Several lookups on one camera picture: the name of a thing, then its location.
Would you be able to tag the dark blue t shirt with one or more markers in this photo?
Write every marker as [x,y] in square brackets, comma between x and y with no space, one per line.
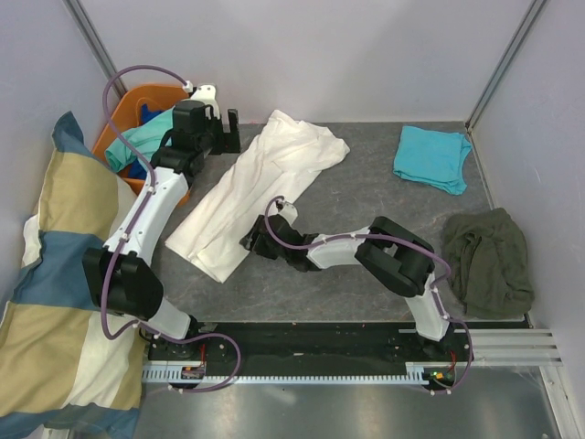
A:
[146,114]

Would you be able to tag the folded turquoise t shirt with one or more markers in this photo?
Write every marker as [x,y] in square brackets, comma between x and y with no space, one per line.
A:
[432,158]

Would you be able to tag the left aluminium corner post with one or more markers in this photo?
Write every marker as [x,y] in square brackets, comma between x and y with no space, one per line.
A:
[91,35]

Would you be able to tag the white t shirt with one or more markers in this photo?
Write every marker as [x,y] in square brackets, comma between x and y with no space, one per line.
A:
[283,160]

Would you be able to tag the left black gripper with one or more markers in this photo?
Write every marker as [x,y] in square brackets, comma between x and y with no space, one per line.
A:
[225,145]

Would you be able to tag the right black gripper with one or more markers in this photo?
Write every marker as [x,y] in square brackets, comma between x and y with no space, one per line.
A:
[249,240]

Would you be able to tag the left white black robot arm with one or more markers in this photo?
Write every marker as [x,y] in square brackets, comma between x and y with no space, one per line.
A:
[119,274]

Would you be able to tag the mint green t shirt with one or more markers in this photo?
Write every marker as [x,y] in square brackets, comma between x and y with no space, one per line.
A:
[146,139]

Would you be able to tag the blue beige checkered pillow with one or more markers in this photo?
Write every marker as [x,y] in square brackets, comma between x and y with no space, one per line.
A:
[63,366]

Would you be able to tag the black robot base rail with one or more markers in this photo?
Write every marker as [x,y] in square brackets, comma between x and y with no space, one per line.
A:
[315,347]

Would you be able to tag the aluminium extrusion rails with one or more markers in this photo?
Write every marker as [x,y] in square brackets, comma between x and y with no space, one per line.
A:
[515,348]

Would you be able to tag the orange plastic basket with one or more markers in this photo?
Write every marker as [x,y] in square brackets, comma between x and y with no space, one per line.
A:
[127,114]

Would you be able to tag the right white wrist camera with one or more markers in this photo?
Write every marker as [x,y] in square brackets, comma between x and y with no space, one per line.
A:
[286,210]

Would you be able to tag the right aluminium corner post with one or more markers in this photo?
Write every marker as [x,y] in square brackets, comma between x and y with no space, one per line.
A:
[503,65]

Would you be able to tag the olive green t shirt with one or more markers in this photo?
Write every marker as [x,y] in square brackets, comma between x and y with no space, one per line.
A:
[489,259]

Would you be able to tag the white slotted cable duct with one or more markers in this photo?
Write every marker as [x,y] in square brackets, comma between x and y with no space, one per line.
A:
[162,372]

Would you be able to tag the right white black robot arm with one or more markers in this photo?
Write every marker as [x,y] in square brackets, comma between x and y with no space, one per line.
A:
[400,260]

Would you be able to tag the aluminium corner post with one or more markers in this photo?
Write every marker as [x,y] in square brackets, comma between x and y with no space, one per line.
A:
[91,35]
[503,65]

